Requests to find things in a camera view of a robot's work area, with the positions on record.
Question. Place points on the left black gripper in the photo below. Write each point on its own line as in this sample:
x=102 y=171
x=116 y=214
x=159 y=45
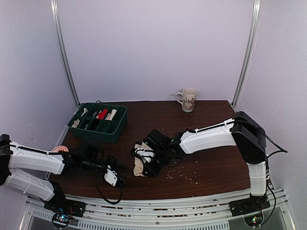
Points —
x=117 y=165

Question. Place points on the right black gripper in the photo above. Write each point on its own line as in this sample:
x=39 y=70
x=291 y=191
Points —
x=153 y=171

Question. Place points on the cream underwear navy trim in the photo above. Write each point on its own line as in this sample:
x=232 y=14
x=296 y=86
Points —
x=138 y=163

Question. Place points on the green compartment tray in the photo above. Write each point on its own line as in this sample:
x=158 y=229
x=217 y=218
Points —
x=84 y=123

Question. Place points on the cream boxer underwear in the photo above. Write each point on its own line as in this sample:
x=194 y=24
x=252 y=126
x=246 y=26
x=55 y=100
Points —
x=111 y=115

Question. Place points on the white patterned ceramic mug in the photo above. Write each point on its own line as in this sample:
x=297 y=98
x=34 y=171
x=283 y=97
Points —
x=187 y=99

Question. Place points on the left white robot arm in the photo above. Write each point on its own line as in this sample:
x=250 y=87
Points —
x=16 y=158

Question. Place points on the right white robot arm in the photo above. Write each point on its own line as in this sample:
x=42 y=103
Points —
x=240 y=131

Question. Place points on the red item in tray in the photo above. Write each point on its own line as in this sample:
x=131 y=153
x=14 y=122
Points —
x=101 y=115

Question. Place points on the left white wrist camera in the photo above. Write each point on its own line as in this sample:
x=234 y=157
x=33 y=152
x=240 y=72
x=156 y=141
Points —
x=114 y=179

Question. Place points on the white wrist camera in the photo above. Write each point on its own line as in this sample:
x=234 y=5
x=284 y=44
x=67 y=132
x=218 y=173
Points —
x=114 y=179
x=144 y=154

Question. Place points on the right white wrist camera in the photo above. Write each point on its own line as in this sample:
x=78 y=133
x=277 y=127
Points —
x=144 y=154

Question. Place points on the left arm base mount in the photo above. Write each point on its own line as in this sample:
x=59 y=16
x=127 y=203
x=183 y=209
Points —
x=69 y=208

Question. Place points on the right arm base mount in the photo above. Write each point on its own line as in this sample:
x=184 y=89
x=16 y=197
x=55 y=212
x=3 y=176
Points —
x=248 y=205

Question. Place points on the left aluminium frame post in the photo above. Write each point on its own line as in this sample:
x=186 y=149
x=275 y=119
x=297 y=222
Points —
x=63 y=52

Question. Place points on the aluminium frame post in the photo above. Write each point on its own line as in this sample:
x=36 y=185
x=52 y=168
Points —
x=63 y=52
x=251 y=41

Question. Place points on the right aluminium frame post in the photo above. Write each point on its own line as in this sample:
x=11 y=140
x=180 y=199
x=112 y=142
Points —
x=251 y=41

